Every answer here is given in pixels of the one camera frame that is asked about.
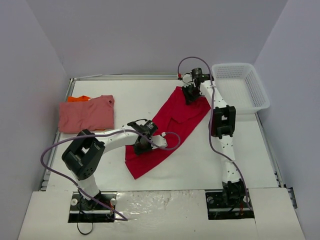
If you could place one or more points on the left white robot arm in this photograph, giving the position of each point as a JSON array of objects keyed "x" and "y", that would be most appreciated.
[{"x": 83, "y": 155}]

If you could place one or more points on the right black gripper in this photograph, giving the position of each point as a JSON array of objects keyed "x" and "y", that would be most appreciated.
[{"x": 189, "y": 95}]

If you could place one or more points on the orange folded t-shirt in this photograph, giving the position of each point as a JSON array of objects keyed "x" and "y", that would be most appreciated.
[{"x": 82, "y": 98}]

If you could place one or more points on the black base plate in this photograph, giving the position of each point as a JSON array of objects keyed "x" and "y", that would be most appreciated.
[
  {"x": 82, "y": 210},
  {"x": 218, "y": 209}
]

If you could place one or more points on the pink folded t-shirt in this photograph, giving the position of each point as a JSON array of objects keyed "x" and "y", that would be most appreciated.
[{"x": 94, "y": 114}]

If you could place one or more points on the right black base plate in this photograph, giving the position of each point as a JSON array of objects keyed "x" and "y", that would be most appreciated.
[{"x": 218, "y": 209}]

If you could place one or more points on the white plastic basket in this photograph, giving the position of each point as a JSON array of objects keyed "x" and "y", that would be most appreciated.
[{"x": 241, "y": 87}]

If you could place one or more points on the red t-shirt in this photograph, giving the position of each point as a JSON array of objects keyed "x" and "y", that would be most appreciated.
[{"x": 175, "y": 116}]

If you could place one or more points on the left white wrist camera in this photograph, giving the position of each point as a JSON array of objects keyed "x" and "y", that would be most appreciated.
[{"x": 159, "y": 141}]

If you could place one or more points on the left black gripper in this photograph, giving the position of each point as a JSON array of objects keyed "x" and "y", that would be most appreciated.
[{"x": 141, "y": 148}]

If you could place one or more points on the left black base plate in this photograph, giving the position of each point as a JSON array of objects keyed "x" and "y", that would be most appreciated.
[{"x": 82, "y": 210}]

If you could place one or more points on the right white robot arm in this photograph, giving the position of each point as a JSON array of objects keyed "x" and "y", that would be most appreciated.
[{"x": 221, "y": 131}]

